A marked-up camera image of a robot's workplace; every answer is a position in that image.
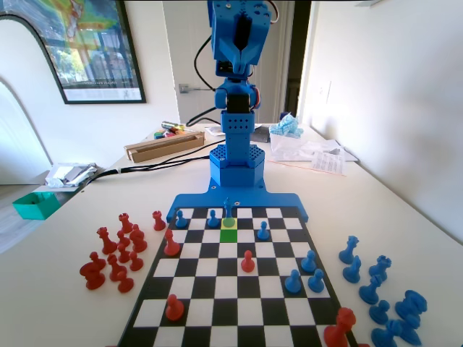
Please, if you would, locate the tall blue chess king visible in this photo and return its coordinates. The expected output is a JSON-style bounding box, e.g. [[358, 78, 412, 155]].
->
[[221, 197, 236, 229]]

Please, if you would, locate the red chess bishop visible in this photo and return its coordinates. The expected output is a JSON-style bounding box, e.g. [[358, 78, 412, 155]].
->
[[163, 228, 181, 257], [129, 223, 148, 253]]

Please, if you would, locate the blue chess queen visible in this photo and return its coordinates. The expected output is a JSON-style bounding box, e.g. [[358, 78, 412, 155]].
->
[[339, 235, 361, 265]]

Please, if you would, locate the blue chess knight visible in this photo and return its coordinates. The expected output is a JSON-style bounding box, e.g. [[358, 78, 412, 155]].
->
[[342, 255, 362, 284]]

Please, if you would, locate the red chess piece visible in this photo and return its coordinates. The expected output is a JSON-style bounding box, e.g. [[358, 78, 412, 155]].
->
[[107, 254, 128, 282]]

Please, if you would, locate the red chess knight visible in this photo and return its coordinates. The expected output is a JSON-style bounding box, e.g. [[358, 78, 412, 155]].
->
[[79, 252, 107, 291]]

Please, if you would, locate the blue chess bishop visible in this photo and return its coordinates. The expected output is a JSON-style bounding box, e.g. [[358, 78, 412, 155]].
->
[[359, 274, 383, 304]]

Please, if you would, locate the blue plastic chess rook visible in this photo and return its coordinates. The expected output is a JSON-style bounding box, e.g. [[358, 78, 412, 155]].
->
[[394, 289, 428, 321]]

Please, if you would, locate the white door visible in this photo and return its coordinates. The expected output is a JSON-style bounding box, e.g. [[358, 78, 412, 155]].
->
[[162, 0, 292, 124]]

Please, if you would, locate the blue patterned mask pack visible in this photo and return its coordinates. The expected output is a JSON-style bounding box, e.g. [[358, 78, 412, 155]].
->
[[269, 113, 305, 139]]

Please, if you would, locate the dark grey flat box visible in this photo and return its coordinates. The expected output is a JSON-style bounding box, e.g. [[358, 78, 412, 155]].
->
[[251, 126, 272, 144]]

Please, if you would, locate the multicolour marker set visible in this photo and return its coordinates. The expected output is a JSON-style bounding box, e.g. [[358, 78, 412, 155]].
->
[[153, 129, 184, 140]]

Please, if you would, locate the clear plastic bag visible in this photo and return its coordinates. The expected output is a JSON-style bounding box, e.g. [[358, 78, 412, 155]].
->
[[269, 132, 316, 162]]

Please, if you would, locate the long brown cardboard box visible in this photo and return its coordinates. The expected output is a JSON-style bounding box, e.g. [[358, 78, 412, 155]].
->
[[124, 130, 206, 163]]

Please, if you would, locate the thin orange stick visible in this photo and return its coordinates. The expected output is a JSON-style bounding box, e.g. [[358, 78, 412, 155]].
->
[[267, 160, 320, 171]]

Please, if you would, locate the white paper stack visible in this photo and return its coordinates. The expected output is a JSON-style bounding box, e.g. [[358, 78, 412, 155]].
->
[[300, 139, 359, 163]]

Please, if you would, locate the black framed poster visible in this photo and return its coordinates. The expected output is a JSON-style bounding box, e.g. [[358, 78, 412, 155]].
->
[[0, 0, 147, 105]]

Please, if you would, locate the printed paper sheet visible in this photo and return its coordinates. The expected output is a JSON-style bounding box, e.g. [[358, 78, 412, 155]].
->
[[310, 150, 348, 177]]

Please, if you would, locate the pile of silver white wrappers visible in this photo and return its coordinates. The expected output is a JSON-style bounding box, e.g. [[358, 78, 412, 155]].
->
[[45, 162, 98, 189]]

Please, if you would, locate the white arched panel black edge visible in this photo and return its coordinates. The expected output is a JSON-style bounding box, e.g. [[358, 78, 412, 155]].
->
[[0, 14, 68, 174]]

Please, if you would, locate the black and white chessboard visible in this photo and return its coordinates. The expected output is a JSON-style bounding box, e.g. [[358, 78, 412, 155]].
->
[[117, 205, 359, 347]]

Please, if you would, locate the green plastic bin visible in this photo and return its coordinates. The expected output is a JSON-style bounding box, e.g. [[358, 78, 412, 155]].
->
[[12, 191, 61, 220]]

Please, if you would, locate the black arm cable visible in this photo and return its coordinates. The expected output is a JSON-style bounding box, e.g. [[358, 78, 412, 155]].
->
[[194, 34, 218, 91]]

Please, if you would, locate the silver door handle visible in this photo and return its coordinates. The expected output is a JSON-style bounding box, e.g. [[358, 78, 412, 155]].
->
[[179, 83, 215, 94]]

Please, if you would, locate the black power cable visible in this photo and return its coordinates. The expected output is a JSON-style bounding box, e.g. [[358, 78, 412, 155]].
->
[[186, 106, 224, 127]]

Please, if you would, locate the black cable bundle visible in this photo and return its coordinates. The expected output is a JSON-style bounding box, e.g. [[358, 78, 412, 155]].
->
[[82, 139, 227, 181]]

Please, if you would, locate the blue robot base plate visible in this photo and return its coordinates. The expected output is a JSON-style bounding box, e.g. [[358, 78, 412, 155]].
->
[[166, 179, 310, 223]]

